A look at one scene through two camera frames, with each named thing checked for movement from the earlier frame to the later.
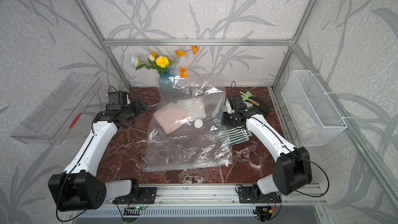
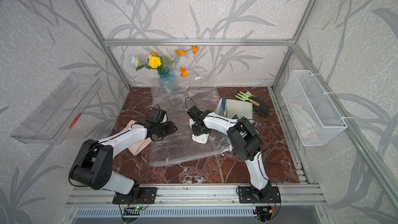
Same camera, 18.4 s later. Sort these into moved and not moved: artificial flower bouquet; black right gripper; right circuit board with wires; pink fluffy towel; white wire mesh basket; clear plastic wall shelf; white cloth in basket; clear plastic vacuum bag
Moved: pink fluffy towel; clear plastic vacuum bag; black right gripper
Not moved: artificial flower bouquet; white cloth in basket; white wire mesh basket; clear plastic wall shelf; right circuit board with wires
